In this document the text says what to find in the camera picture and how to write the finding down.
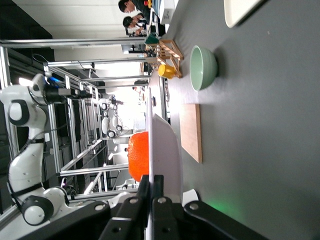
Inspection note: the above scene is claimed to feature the aluminium frame structure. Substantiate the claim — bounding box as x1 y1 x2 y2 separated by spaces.
0 38 152 240

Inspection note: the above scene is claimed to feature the wooden cutting board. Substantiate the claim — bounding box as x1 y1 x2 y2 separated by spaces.
179 103 204 164

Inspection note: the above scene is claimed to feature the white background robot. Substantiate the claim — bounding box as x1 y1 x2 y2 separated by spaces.
98 96 125 140

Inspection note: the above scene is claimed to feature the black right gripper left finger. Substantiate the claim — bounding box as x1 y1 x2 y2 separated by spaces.
98 174 151 240

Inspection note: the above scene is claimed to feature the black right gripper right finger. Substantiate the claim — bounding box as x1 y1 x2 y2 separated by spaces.
151 174 187 240

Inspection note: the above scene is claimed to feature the seated person black hair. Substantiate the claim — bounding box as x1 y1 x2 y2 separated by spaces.
117 0 151 16
122 15 151 38

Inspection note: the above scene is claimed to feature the pale lavender round plate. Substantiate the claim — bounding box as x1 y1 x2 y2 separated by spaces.
145 87 185 240

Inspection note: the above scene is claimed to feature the orange fruit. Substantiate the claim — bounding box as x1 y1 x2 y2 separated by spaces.
127 131 150 183

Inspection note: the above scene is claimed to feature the yellow cup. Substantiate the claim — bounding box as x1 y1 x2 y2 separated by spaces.
157 63 177 80

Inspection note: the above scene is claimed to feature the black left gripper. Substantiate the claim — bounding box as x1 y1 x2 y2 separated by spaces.
43 85 94 105

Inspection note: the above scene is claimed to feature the pale green bowl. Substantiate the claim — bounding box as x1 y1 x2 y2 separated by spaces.
189 44 219 92

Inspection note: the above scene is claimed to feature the wooden peg rack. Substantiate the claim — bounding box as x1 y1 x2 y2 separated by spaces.
144 38 185 79

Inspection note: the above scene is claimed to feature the cream tray with bear print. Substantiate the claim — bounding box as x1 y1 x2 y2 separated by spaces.
223 0 269 29

